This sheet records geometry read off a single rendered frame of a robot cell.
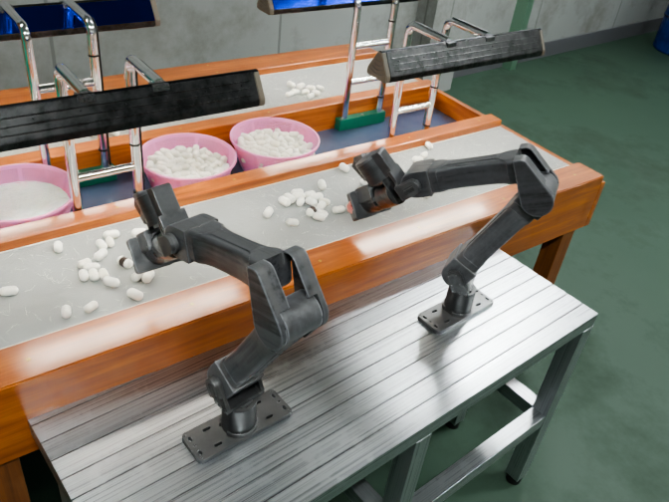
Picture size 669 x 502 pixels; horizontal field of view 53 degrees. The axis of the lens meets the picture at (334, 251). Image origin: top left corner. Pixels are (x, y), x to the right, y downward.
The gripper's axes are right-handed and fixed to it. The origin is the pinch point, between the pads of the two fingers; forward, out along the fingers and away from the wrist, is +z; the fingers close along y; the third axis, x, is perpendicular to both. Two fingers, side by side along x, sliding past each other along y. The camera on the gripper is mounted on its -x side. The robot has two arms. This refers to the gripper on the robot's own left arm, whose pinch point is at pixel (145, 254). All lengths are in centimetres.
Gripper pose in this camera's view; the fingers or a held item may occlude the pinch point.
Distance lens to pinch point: 135.3
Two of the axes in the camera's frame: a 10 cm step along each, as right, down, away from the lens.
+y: -8.1, 2.7, -5.2
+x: 2.9, 9.6, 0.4
